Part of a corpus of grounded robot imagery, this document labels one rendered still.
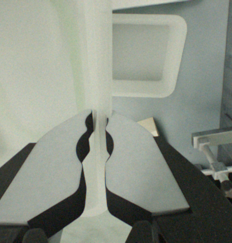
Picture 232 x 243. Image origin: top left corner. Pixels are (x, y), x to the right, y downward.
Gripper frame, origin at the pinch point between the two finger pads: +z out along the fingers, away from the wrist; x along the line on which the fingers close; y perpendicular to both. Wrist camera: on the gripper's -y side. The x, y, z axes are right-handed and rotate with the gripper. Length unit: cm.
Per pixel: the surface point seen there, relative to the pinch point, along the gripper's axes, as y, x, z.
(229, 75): 7.4, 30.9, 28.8
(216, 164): 21.1, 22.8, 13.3
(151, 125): 21.8, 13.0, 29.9
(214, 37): -0.9, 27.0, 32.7
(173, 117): 21.7, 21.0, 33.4
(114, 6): -7.3, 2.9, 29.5
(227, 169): 20.9, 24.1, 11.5
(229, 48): 1.2, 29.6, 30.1
